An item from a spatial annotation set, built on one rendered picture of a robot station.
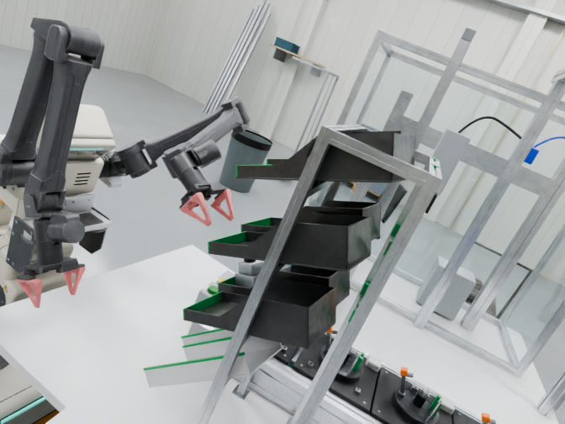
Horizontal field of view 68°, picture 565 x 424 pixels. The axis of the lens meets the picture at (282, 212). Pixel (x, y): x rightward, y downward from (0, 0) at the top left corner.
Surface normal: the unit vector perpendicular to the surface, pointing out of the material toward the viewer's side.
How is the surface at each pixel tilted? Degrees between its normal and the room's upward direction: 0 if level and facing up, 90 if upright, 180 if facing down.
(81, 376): 0
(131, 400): 0
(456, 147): 90
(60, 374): 0
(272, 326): 90
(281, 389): 90
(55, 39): 90
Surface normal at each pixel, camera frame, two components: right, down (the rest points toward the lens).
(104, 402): 0.37, -0.87
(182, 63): -0.44, 0.14
